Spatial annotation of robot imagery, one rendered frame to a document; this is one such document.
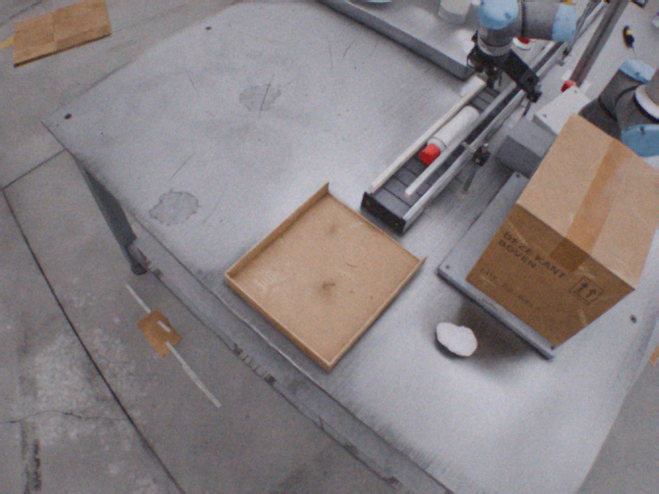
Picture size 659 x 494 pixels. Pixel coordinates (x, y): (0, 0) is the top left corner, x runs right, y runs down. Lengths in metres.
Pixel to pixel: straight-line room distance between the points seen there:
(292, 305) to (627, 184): 0.66
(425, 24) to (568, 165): 0.79
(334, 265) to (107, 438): 1.14
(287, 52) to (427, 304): 0.80
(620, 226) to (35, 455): 1.85
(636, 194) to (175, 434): 1.52
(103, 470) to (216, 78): 1.32
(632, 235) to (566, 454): 0.43
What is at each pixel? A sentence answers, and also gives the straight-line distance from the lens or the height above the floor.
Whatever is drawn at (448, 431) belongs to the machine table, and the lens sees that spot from 0.91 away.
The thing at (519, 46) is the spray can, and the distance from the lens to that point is 1.27.
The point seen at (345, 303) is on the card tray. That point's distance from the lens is 0.93.
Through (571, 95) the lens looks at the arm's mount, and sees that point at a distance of 1.47.
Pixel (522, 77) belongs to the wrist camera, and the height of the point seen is 1.05.
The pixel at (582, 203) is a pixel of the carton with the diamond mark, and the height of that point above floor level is 1.12.
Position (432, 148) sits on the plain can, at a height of 0.92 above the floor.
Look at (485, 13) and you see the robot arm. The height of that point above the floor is 1.22.
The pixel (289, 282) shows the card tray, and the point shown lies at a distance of 0.94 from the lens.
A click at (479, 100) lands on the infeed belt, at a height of 0.88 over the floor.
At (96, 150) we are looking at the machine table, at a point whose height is 0.83.
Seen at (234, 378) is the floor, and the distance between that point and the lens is 1.75.
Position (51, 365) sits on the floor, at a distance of 1.96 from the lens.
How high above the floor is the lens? 1.68
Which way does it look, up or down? 60 degrees down
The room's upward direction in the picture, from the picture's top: 9 degrees clockwise
